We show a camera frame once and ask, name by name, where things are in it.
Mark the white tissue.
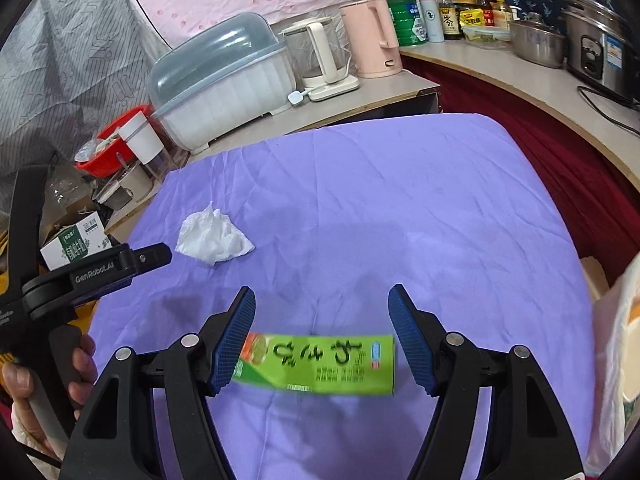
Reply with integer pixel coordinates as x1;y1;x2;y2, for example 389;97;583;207
175;204;255;266

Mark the green wasabi box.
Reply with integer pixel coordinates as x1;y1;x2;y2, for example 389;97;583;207
233;333;396;396

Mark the white trash bag bin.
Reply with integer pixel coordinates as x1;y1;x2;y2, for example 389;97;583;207
585;258;639;477

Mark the person's left hand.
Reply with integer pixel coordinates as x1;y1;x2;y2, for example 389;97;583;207
2;334;98;458

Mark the white green cardboard box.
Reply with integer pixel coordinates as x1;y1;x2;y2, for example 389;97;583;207
40;211;112;271

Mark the red plastic basin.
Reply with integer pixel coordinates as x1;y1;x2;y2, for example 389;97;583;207
75;104;152;178

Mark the white plastic cup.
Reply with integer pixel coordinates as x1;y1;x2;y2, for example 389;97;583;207
118;112;164;165

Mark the purple tablecloth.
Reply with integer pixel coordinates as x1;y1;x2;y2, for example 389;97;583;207
90;114;594;451

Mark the dish box with grey lid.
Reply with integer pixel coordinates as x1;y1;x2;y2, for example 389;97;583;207
148;12;296;154

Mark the red curtain under counter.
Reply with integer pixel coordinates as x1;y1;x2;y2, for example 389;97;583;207
402;56;639;283

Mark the white glass electric kettle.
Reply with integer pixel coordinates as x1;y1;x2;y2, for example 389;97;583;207
281;16;359;106

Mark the pink electric kettle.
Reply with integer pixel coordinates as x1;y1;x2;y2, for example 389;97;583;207
340;0;402;79

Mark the green tin can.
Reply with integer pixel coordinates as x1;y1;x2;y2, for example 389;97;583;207
386;0;427;47

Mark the white thermos bottle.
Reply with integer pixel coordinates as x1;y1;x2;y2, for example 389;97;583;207
419;0;445;44

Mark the steel rice cooker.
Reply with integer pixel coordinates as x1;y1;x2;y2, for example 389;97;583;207
562;0;639;106

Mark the small steel pot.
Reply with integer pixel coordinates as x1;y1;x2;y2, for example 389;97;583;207
510;13;566;68

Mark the dark soy sauce bottle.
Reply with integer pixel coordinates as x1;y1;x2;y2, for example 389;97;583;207
438;0;464;40

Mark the yellow seasoning packet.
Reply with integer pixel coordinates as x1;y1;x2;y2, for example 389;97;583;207
459;8;485;26

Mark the black power cable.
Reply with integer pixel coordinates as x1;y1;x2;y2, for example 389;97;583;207
576;84;640;139

